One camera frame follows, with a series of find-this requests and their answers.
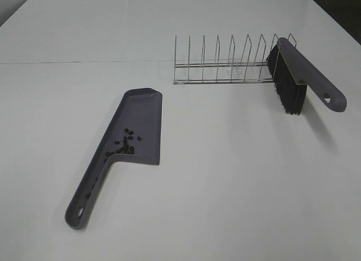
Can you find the purple hand brush black bristles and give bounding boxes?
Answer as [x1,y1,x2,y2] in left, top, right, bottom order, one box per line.
[267,37,347,115]

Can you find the pile of coffee beans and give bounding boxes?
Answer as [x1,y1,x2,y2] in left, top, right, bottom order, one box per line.
[84,127,143,200]

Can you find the purple plastic dustpan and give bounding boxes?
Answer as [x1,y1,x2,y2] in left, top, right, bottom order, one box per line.
[65,88,162,230]

